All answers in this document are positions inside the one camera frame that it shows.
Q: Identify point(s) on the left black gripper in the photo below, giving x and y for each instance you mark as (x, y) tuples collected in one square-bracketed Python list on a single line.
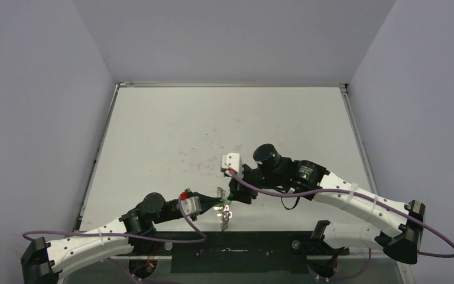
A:
[(206, 201)]

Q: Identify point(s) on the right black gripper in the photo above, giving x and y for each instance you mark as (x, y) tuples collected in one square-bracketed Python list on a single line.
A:
[(244, 188)]

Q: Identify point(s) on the metal disc with keyrings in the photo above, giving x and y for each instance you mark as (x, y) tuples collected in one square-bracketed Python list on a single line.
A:
[(224, 212)]

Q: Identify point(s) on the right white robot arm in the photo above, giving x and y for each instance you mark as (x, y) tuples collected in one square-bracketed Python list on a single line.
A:
[(390, 226)]

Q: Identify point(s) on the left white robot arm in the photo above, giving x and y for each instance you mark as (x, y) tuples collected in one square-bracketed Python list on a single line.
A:
[(48, 261)]

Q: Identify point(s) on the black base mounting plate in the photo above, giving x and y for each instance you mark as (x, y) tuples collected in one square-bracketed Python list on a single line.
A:
[(246, 252)]

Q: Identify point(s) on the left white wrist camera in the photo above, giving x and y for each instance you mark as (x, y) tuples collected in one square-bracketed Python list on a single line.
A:
[(190, 203)]

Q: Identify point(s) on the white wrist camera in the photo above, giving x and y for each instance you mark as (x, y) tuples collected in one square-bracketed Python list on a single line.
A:
[(231, 163), (190, 203)]

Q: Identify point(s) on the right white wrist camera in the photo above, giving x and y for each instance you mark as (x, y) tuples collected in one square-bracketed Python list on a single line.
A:
[(231, 163)]

